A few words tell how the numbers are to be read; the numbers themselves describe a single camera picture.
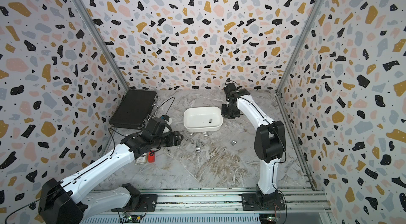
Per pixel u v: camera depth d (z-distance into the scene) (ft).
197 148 3.00
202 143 3.09
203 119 3.48
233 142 3.10
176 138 2.35
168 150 2.95
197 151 2.95
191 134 3.19
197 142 3.11
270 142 1.68
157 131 2.01
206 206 2.41
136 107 3.49
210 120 3.39
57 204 1.24
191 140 3.11
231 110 2.56
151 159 2.85
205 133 3.20
